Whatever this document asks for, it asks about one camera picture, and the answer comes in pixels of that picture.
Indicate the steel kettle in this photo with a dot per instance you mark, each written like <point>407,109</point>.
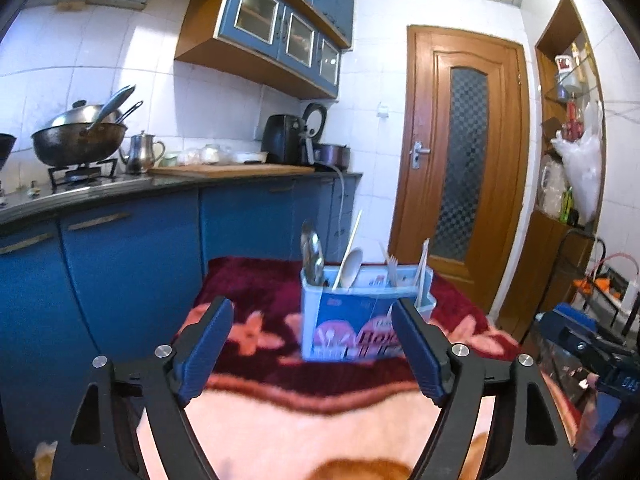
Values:
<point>142,152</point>

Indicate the black kitchen countertop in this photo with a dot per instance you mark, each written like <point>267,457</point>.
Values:
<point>150,182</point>

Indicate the glass door wall cabinet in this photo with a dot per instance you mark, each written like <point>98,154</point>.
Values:
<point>260,10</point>

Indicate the white wall switch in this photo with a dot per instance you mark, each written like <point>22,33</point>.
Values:
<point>383,111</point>

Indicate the wooden cutting board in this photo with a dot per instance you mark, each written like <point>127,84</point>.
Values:
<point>230,169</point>

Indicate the metal wok lid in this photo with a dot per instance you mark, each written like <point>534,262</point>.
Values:
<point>80,115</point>

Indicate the cream plastic fork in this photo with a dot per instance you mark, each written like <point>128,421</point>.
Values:
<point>392,272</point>

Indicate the light blue utensil box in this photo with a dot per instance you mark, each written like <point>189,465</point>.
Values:
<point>345,325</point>

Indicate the wooden chopstick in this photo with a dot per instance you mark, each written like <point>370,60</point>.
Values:
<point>352,237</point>

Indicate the metal ladle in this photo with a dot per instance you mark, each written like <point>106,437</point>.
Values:
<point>112,105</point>

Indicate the maroon and pink blanket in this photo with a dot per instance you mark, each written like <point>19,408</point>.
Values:
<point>260,290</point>

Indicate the white chopstick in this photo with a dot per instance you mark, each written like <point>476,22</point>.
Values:
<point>424,265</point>

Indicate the black rice cooker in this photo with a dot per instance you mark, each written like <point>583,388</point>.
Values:
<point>332,155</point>

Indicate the white dish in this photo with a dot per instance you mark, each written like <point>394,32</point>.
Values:
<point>250,157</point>

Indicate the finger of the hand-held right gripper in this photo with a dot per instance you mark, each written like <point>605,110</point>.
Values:
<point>570,316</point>

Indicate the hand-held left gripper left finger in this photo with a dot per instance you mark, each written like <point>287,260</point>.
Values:
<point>207,355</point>

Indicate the large black wok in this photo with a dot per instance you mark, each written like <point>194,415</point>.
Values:
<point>75,145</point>

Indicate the gas stove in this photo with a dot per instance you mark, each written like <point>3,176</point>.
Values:
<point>82,174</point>

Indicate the white and red mug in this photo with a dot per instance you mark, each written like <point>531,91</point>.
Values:
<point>564,66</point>

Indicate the wooden shelf unit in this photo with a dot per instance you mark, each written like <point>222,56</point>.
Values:
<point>545,260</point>

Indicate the white plastic bag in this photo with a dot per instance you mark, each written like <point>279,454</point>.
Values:
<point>582,170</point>

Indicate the metal table knife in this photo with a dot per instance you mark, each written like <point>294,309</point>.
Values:
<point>306,240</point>

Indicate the blue base cabinets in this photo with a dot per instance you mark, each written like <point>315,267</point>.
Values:
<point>125,270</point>

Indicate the cream plastic spoon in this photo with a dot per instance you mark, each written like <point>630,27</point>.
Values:
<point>354,262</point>

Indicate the wooden door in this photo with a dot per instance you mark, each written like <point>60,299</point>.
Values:
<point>420,240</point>

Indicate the small black wok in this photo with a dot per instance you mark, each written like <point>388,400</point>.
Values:
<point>6,150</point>

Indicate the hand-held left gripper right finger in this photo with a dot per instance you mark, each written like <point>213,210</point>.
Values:
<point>420,355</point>

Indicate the black air fryer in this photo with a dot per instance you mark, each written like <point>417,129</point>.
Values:
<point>282,140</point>

